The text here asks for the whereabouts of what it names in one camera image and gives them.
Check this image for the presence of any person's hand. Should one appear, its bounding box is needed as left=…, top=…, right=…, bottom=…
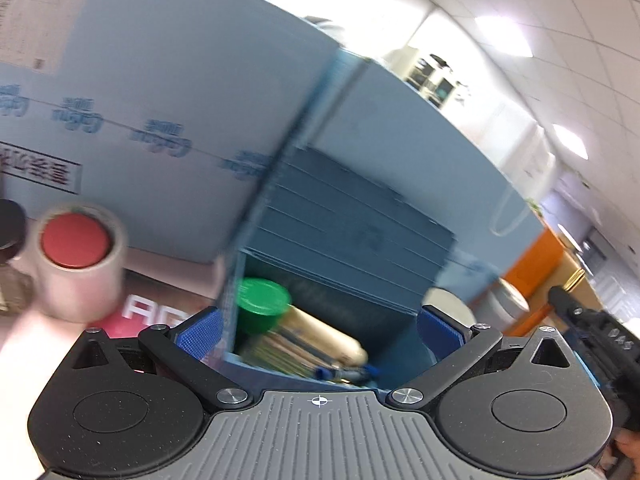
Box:
left=597, top=429, right=640, bottom=479

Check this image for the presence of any white striped ceramic bowl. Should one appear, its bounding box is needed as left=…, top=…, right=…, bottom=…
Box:
left=487, top=278, right=529, bottom=330

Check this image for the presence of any green-capped bottle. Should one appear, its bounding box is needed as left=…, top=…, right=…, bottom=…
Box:
left=236, top=278, right=292, bottom=335

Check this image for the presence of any brown cardboard box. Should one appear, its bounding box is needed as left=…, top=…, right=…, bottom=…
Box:
left=560, top=250, right=598, bottom=308

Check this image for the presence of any orange box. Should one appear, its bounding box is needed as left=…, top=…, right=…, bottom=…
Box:
left=504, top=226, right=565, bottom=337

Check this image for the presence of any cream tube bottle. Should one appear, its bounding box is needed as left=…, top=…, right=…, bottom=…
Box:
left=240, top=306, right=369, bottom=378

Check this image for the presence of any dark blue plastic storage box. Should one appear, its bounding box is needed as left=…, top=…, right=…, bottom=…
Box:
left=216, top=150, right=454, bottom=393

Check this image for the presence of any red-capped white can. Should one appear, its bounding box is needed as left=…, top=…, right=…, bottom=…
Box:
left=29, top=203, right=128, bottom=324

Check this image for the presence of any black-capped jar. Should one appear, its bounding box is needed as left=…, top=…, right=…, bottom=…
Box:
left=0, top=198, right=34, bottom=315

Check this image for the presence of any light blue carton right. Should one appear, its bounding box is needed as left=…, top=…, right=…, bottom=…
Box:
left=306, top=51, right=544, bottom=302

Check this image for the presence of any large light blue carton left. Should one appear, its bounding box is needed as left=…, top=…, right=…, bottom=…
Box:
left=1, top=0, right=338, bottom=263

